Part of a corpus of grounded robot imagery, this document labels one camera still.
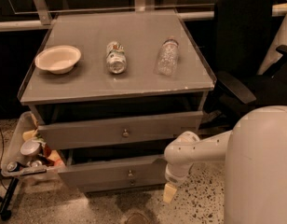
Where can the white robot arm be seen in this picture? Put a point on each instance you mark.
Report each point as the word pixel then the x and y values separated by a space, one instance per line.
pixel 255 155

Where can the grey top drawer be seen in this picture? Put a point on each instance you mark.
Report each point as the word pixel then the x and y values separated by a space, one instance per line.
pixel 104 132

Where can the silver can in bin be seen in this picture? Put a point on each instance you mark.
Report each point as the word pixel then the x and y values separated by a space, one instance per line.
pixel 30 148

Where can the white paper bowl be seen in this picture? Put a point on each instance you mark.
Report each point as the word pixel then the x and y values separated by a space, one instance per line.
pixel 58 60

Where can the black folding stand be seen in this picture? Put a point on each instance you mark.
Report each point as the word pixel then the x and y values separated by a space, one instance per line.
pixel 5 213

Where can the green soda can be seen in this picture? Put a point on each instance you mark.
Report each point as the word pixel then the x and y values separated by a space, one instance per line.
pixel 116 62

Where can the grey drawer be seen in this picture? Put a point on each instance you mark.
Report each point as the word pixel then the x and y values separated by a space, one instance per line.
pixel 104 132
pixel 145 169

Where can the clear plastic water bottle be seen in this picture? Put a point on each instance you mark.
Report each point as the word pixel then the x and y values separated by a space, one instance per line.
pixel 167 57

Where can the grey drawer cabinet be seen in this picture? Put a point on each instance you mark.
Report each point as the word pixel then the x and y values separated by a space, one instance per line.
pixel 91 92

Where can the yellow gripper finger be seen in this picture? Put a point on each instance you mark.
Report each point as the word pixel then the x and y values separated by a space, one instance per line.
pixel 169 192

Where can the black office chair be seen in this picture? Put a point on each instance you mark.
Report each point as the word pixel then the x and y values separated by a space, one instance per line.
pixel 242 37

